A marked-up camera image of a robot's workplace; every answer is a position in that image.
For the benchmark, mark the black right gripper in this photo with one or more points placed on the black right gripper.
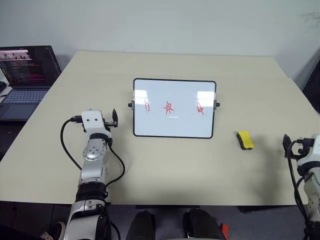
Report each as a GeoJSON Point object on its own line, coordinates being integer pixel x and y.
{"type": "Point", "coordinates": [306, 145]}

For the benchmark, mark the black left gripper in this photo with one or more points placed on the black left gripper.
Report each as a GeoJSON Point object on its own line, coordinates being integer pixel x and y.
{"type": "Point", "coordinates": [110, 123]}

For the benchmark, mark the yellow and black eraser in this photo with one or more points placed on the yellow and black eraser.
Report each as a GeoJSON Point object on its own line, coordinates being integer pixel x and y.
{"type": "Point", "coordinates": [245, 140]}

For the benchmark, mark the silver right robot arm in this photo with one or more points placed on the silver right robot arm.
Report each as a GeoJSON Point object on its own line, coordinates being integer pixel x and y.
{"type": "Point", "coordinates": [313, 192]}

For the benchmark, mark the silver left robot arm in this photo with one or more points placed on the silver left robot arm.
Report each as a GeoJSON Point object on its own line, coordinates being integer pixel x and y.
{"type": "Point", "coordinates": [92, 152]}

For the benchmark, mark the small black-framed whiteboard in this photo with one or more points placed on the small black-framed whiteboard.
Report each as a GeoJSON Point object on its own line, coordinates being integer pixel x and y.
{"type": "Point", "coordinates": [175, 110]}

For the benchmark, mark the open grey laptop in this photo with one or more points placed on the open grey laptop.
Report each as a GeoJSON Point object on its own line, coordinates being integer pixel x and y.
{"type": "Point", "coordinates": [25, 82]}

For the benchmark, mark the small red object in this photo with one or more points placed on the small red object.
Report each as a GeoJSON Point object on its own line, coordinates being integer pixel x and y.
{"type": "Point", "coordinates": [224, 231]}

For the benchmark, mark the black side desk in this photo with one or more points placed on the black side desk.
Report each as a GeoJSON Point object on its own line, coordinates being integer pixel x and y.
{"type": "Point", "coordinates": [10, 135]}

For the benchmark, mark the dark rounded shape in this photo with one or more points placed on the dark rounded shape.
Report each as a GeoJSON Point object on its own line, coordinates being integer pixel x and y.
{"type": "Point", "coordinates": [141, 226]}
{"type": "Point", "coordinates": [202, 225]}

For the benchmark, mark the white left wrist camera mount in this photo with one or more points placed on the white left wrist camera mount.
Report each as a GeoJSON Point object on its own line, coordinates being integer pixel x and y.
{"type": "Point", "coordinates": [93, 122]}

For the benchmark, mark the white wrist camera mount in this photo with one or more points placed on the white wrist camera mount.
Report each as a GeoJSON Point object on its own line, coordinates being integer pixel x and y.
{"type": "Point", "coordinates": [93, 122]}
{"type": "Point", "coordinates": [315, 150]}

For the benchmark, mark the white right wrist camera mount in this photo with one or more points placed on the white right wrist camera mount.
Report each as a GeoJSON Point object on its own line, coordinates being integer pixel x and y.
{"type": "Point", "coordinates": [315, 150]}

